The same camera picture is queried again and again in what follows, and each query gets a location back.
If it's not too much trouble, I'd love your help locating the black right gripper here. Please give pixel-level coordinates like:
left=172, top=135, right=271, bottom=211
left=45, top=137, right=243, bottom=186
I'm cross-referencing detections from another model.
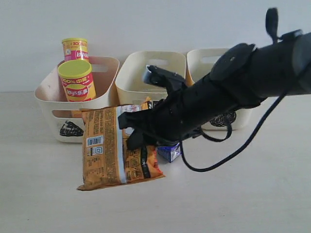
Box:
left=118, top=74, right=238, bottom=150

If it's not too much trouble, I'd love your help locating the blue white milk carton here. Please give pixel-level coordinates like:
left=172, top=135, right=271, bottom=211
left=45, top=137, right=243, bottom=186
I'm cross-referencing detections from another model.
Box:
left=157, top=143, right=181, bottom=163

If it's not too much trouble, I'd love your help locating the orange noodle packet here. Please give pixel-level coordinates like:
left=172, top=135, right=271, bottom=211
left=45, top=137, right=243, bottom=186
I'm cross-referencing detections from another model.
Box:
left=78, top=97, right=164, bottom=191

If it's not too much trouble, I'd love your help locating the yellow Lays chip can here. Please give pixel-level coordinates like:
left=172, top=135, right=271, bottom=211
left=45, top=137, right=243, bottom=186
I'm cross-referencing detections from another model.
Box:
left=57, top=60, right=96, bottom=102

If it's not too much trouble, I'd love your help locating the pink Lays chip can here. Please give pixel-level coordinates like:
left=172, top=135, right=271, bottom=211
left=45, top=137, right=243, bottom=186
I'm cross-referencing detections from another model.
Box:
left=62, top=38, right=89, bottom=62

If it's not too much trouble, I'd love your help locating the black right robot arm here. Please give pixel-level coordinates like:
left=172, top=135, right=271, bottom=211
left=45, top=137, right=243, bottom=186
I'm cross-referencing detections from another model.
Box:
left=118, top=32, right=311, bottom=150

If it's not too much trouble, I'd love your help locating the cream bin with square mark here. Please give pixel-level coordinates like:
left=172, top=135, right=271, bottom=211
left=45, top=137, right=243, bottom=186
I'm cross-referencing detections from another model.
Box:
left=115, top=50, right=187, bottom=105

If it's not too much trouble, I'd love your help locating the cream bin with triangle mark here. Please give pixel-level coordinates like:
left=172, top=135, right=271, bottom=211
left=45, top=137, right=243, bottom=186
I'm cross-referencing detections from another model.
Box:
left=34, top=56, right=120, bottom=143

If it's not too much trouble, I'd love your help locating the cream bin with circle mark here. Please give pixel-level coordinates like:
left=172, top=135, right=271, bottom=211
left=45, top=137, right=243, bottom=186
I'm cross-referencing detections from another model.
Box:
left=186, top=48, right=252, bottom=130

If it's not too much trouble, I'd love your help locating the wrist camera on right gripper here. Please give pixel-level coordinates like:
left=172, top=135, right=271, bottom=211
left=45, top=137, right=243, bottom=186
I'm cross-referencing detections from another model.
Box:
left=142, top=65, right=187, bottom=94

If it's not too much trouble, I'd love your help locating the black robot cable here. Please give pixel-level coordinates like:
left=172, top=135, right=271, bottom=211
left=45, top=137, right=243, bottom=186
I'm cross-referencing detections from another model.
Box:
left=179, top=7, right=287, bottom=172

